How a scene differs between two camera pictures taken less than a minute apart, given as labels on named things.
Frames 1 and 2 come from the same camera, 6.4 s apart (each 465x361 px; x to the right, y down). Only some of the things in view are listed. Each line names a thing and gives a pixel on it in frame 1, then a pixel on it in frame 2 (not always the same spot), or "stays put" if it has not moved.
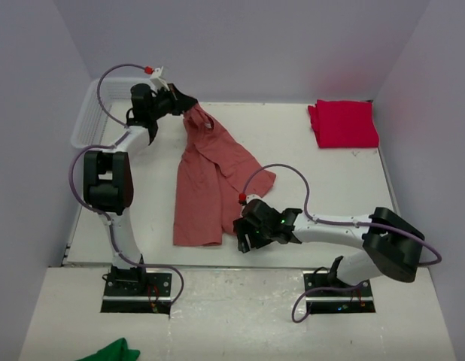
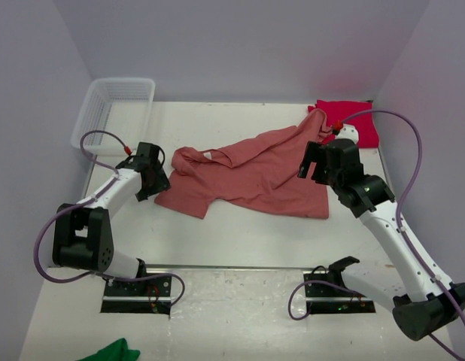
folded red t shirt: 344,124 stays put
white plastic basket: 92,127 stays put
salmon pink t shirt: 215,176 to 256,174
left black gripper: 180,102 to 161,184
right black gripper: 243,227 to 314,153
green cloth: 117,351 stays put
